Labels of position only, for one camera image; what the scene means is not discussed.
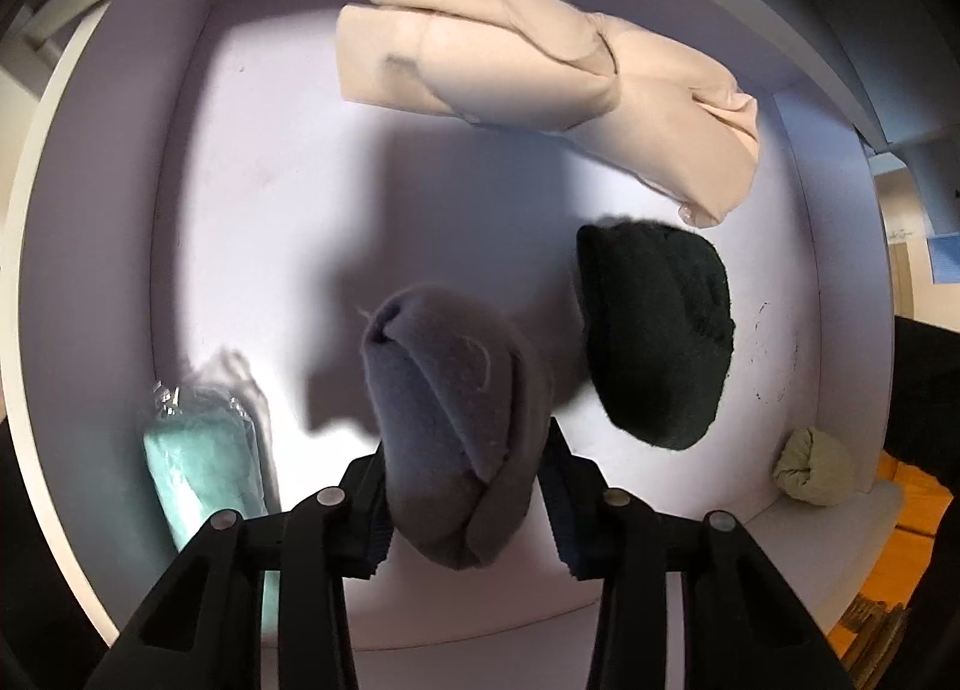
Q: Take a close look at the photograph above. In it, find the grey sock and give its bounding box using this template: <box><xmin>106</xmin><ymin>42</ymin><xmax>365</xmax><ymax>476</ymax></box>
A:
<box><xmin>361</xmin><ymin>284</ymin><xmax>553</xmax><ymax>570</ymax></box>

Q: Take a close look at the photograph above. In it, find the beige folded garment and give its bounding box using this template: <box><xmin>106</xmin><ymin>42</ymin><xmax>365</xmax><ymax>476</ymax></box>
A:
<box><xmin>335</xmin><ymin>0</ymin><xmax>760</xmax><ymax>229</ymax></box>

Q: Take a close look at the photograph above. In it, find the small green rolled sock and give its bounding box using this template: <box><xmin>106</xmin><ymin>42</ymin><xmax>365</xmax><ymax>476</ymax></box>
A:
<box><xmin>773</xmin><ymin>427</ymin><xmax>856</xmax><ymax>508</ymax></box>

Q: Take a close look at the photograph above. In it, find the teal cloth in plastic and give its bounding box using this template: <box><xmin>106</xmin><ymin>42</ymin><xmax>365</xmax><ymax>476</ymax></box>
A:
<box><xmin>142</xmin><ymin>350</ymin><xmax>281</xmax><ymax>548</ymax></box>

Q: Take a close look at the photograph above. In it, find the black knitted sock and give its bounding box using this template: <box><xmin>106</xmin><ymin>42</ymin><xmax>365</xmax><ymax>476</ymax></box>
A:
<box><xmin>576</xmin><ymin>220</ymin><xmax>736</xmax><ymax>451</ymax></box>

